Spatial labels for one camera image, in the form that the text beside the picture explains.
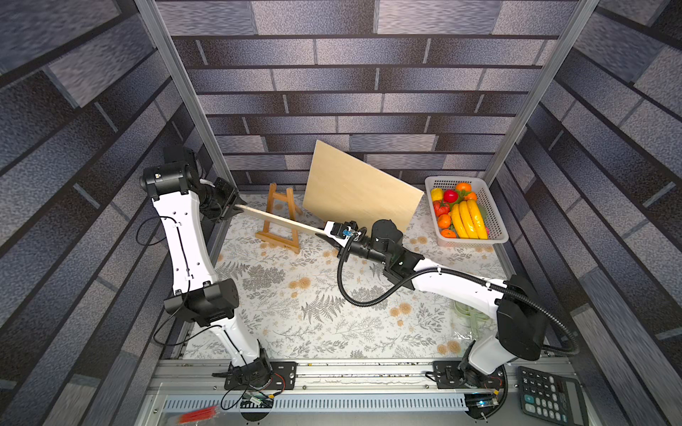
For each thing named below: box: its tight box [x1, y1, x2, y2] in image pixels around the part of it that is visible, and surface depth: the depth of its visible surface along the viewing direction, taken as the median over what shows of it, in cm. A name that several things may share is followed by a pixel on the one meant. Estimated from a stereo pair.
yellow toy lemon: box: [430, 187, 444, 202], surface depth 112 cm
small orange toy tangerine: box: [437, 213, 453, 229], surface depth 106 cm
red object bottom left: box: [178, 405, 218, 425], surface depth 70 cm
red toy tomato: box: [433, 200, 451, 218], surface depth 109 cm
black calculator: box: [517, 365, 590, 426], surface depth 70 cm
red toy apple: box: [443, 189, 460, 204], surface depth 109 cm
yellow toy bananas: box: [451, 198, 489, 240], surface depth 101 cm
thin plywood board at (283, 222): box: [234, 204, 329, 237], surface depth 67 cm
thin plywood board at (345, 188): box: [301, 140, 425, 235], surface depth 92 cm
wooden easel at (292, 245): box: [255, 182, 303, 254], surface depth 99 cm
